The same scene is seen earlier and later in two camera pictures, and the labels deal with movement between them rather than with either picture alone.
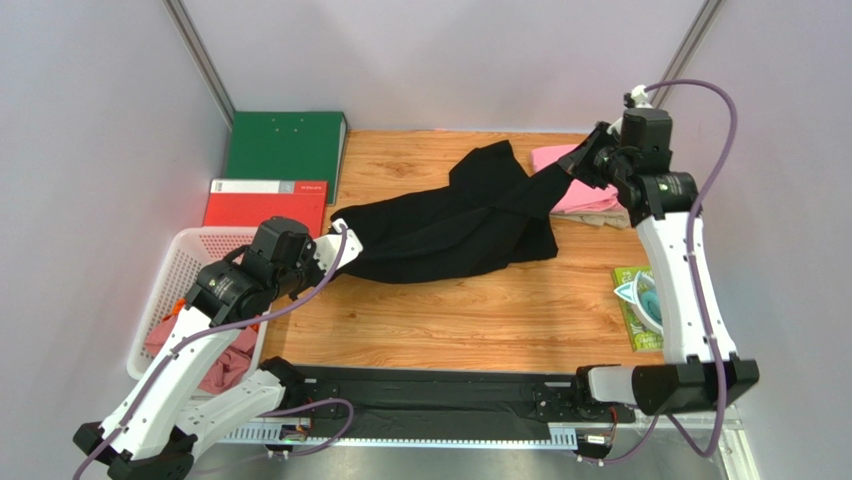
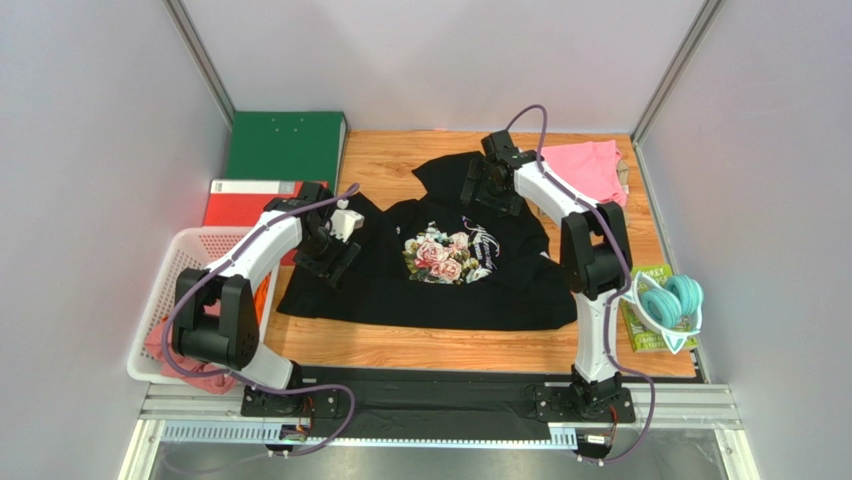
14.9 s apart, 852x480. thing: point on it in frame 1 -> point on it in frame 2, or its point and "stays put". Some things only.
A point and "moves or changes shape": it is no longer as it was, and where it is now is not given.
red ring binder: x=251 y=203 stays put
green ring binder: x=287 y=146 stays put
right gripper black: x=592 y=158 -> x=480 y=192
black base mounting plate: x=450 y=403 stays put
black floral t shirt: x=494 y=212 moves or changes shape
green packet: x=643 y=338 stays put
